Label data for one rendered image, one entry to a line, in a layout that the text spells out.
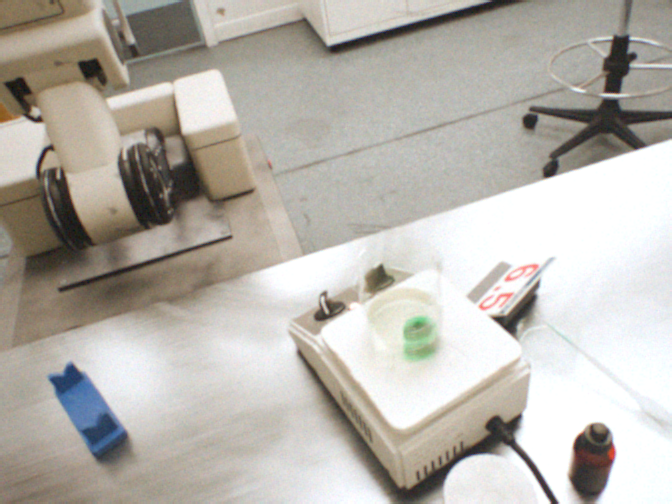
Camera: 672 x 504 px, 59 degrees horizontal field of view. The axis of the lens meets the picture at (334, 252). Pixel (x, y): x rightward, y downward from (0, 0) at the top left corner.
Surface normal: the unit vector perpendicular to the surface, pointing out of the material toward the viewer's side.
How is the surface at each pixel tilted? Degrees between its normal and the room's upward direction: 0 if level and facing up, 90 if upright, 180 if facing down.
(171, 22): 90
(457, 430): 90
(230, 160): 90
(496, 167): 0
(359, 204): 0
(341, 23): 90
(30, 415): 0
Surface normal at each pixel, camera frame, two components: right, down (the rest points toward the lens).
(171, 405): -0.15, -0.73
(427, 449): 0.50, 0.52
